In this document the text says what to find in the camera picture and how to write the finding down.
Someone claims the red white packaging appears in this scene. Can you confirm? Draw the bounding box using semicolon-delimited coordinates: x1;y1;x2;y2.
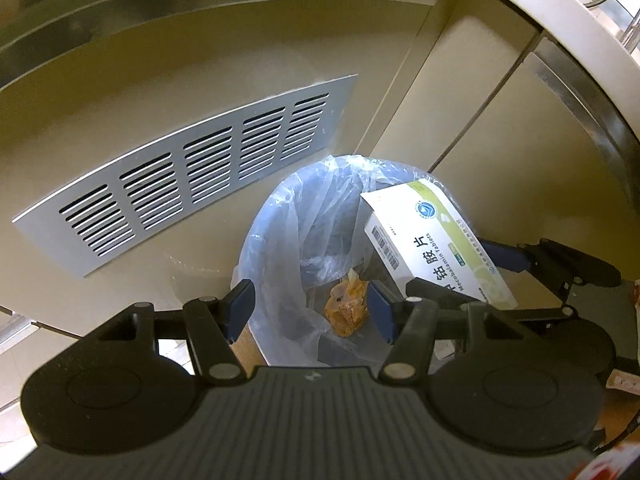
570;437;640;480

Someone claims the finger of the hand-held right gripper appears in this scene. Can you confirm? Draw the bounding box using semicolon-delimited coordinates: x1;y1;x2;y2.
405;278;576;326
479;238;623;295

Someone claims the beige cabinet door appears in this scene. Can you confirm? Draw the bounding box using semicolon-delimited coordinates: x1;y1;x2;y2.
427;10;640;283

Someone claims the white green medicine box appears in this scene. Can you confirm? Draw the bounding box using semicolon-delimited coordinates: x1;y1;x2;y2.
360;178;520;311

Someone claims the metal rack rod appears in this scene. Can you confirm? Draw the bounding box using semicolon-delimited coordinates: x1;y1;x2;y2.
620;7;640;53

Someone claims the grey metal vent grille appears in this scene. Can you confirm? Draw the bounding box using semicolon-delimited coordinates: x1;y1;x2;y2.
12;74;359;278

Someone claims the white countertop edge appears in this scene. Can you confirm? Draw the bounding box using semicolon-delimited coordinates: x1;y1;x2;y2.
430;0;640;141

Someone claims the bin with blue liner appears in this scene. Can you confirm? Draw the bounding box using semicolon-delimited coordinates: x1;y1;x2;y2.
231;154;481;367

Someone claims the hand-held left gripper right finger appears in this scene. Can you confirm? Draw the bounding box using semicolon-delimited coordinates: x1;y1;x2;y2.
367;280;531;382

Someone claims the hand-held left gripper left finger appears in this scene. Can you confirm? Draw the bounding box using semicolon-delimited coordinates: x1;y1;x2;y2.
82;279;257;382

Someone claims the orange crumpled wrapper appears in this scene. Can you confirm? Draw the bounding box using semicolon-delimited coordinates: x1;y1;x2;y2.
324;268;372;337

